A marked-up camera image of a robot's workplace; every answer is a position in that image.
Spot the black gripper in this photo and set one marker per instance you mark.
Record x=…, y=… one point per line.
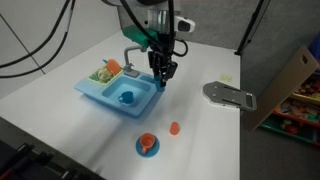
x=160, y=58

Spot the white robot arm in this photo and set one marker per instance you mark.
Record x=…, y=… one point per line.
x=160, y=15

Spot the orange tumbler cup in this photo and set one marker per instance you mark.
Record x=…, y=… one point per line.
x=174, y=128

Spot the light blue toy sink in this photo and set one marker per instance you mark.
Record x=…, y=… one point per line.
x=96, y=93

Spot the grey toy faucet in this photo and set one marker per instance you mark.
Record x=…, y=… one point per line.
x=127, y=55

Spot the orange toy plate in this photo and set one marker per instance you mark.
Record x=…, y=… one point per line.
x=114, y=66

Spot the pale crumpled toy item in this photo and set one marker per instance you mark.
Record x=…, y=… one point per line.
x=104, y=75

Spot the small blue toy piece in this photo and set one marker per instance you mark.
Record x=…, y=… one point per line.
x=104, y=61

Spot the yellow sticky note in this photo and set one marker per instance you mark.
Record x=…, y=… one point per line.
x=226, y=78

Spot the yellow dish rack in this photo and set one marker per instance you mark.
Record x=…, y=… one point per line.
x=96, y=79

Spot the grey metal mounting plate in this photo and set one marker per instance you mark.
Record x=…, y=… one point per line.
x=230, y=96

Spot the blue saucer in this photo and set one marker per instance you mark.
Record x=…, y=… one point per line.
x=151, y=152

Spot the black tripod stand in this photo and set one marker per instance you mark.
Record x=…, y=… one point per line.
x=248, y=30

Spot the shelf with colourful toys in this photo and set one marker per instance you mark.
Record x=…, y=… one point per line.
x=300, y=110

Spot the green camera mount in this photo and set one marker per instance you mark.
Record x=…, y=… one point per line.
x=136, y=35

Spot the black equipment frame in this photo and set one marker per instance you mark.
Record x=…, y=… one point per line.
x=30, y=163

